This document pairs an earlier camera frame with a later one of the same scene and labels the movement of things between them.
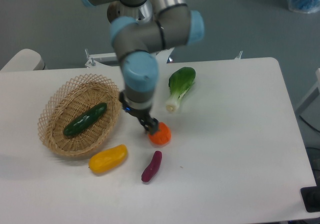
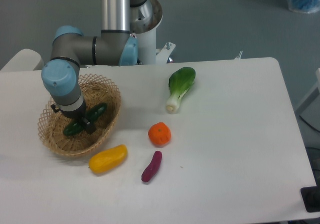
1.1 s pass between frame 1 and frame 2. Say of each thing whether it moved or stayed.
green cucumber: stayed
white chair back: stayed
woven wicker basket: stayed
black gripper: moved
